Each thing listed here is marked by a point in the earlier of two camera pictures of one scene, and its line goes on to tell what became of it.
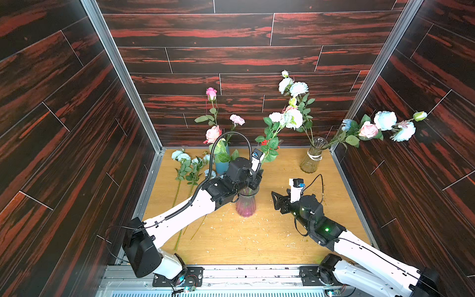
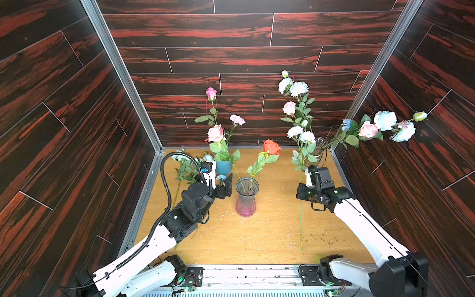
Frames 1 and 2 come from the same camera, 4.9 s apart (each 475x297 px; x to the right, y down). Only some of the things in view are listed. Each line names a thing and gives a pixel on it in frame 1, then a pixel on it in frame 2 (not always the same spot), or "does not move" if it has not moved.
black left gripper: (255, 179) → (226, 188)
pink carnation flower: (235, 118) does not move
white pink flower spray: (383, 120) does not move
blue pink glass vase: (246, 203) does not move
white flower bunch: (189, 169) does not move
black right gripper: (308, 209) → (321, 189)
